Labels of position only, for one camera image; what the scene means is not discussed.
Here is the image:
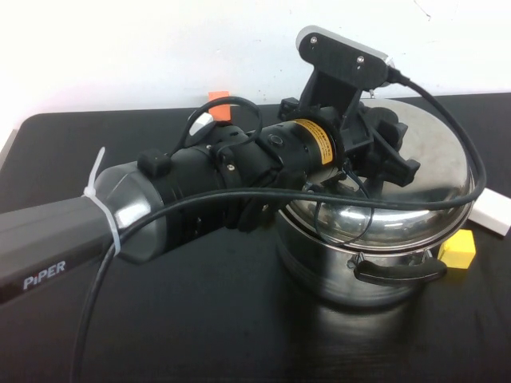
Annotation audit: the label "orange cube block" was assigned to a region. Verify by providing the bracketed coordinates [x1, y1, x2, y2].
[208, 90, 233, 121]

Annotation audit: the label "white usb wall charger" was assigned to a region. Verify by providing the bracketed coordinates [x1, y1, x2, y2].
[467, 187, 511, 237]

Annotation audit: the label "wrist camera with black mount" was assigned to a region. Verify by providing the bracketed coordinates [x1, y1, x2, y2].
[295, 26, 396, 140]

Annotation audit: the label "thick black camera cable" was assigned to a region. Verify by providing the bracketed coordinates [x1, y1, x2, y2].
[71, 67, 488, 383]

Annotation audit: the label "stainless steel pot black handles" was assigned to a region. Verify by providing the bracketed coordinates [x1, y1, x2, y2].
[277, 89, 448, 309]

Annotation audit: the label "white zip tie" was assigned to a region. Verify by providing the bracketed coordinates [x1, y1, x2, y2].
[81, 146, 121, 257]

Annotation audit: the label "white cube block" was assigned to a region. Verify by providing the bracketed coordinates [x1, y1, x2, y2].
[190, 113, 215, 136]

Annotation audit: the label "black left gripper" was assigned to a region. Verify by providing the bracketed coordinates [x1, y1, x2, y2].
[337, 104, 422, 188]

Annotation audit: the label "steel lid with black knob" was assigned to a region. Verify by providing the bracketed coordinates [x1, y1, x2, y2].
[286, 98, 477, 251]

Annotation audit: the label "yellow cube block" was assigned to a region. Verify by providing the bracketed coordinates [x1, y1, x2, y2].
[437, 229, 477, 270]

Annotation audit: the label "thin black cable loop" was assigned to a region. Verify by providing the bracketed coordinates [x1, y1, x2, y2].
[175, 95, 263, 155]

